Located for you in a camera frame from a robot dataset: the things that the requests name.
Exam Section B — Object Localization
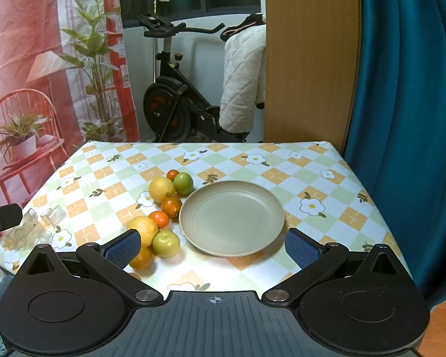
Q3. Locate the small yellow lemon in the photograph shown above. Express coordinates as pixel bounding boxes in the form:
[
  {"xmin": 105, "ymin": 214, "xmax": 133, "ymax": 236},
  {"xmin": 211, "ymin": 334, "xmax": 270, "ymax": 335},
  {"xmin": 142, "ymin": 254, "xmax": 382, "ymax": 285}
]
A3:
[{"xmin": 149, "ymin": 176, "xmax": 177, "ymax": 204}]

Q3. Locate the large yellow lemon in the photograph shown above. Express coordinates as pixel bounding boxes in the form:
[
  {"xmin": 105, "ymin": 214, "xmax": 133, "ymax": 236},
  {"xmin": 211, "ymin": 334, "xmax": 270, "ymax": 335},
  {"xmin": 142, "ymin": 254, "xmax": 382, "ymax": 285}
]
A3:
[{"xmin": 125, "ymin": 216, "xmax": 160, "ymax": 247}]

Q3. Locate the wooden board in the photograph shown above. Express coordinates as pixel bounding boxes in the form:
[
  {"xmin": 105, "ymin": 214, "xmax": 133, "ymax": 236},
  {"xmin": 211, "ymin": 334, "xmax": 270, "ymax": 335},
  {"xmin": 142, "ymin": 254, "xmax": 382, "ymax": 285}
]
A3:
[{"xmin": 264, "ymin": 0, "xmax": 362, "ymax": 153}]

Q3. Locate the black exercise bike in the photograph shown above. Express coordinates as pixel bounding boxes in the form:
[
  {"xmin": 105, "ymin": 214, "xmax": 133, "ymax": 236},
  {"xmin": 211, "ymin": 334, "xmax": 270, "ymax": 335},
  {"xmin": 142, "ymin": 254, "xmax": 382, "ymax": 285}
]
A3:
[{"xmin": 137, "ymin": 13, "xmax": 263, "ymax": 144}]

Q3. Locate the greenish orange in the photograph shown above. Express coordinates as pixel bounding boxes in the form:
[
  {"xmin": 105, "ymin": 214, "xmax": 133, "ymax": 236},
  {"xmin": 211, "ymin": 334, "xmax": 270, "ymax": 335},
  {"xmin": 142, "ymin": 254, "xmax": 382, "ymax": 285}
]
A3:
[{"xmin": 129, "ymin": 245, "xmax": 154, "ymax": 270}]

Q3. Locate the teal curtain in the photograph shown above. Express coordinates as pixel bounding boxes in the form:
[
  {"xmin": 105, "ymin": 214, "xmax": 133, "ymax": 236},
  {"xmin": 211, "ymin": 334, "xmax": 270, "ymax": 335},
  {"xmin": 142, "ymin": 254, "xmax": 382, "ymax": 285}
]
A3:
[{"xmin": 344, "ymin": 0, "xmax": 446, "ymax": 303}]

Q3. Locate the white quilted jacket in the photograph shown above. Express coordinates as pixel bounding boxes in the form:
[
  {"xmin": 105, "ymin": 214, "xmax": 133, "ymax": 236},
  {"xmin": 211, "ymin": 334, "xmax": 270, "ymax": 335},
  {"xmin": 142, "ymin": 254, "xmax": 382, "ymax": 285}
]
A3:
[{"xmin": 219, "ymin": 26, "xmax": 267, "ymax": 134}]

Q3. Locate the green apple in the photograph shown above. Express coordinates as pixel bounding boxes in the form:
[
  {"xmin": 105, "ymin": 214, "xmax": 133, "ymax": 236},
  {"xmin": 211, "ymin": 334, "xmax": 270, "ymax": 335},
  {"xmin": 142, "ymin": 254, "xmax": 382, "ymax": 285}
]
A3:
[
  {"xmin": 173, "ymin": 172, "xmax": 194, "ymax": 196},
  {"xmin": 152, "ymin": 230, "xmax": 181, "ymax": 258}
]

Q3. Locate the printed red backdrop cloth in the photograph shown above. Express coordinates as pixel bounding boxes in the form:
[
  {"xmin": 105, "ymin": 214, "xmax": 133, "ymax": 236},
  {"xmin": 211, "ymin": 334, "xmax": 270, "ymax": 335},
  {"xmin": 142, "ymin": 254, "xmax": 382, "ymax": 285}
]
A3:
[{"xmin": 0, "ymin": 0, "xmax": 140, "ymax": 211}]

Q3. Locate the dark garment with pink trim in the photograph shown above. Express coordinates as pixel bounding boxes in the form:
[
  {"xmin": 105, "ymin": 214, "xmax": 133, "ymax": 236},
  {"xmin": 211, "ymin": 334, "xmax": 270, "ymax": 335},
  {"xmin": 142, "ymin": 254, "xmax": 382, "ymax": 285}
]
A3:
[{"xmin": 221, "ymin": 13, "xmax": 266, "ymax": 41}]

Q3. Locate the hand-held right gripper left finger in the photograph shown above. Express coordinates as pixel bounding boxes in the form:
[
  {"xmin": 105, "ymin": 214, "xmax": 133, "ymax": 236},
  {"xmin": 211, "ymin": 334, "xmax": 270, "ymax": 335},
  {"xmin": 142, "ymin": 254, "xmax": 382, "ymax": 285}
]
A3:
[{"xmin": 14, "ymin": 229, "xmax": 163, "ymax": 309}]

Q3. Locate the pile of clear plastic cups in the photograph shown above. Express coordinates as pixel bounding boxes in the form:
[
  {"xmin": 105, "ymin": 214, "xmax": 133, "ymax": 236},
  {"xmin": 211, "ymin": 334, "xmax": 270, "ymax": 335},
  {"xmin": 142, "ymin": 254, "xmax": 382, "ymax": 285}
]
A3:
[{"xmin": 2, "ymin": 208, "xmax": 66, "ymax": 250}]

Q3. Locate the dark orange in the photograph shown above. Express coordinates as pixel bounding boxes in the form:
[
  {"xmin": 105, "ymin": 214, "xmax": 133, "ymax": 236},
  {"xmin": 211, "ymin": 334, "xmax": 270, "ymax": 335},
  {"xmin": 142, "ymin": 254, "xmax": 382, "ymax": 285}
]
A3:
[{"xmin": 161, "ymin": 196, "xmax": 183, "ymax": 219}]

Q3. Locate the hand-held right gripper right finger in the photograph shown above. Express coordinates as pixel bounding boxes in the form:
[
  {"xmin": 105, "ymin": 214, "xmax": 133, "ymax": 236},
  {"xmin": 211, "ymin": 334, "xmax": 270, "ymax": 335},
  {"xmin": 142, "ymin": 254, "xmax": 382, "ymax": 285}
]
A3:
[{"xmin": 261, "ymin": 228, "xmax": 413, "ymax": 309}]

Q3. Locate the bright orange tangerine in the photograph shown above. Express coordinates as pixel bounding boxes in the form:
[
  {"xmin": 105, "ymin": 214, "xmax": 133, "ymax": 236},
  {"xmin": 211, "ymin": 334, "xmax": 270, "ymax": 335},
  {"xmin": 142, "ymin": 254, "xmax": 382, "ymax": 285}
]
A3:
[{"xmin": 149, "ymin": 211, "xmax": 170, "ymax": 228}]

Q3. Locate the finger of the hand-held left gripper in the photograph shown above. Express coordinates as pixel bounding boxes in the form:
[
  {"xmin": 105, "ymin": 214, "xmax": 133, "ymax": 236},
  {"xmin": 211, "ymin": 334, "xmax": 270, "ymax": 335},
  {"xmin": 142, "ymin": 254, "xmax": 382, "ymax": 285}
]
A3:
[{"xmin": 0, "ymin": 203, "xmax": 23, "ymax": 233}]

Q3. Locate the beige round plate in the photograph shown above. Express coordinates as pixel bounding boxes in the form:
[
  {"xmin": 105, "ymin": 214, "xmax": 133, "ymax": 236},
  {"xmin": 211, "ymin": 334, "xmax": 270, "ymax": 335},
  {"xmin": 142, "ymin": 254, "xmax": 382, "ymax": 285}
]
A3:
[{"xmin": 179, "ymin": 180, "xmax": 285, "ymax": 257}]

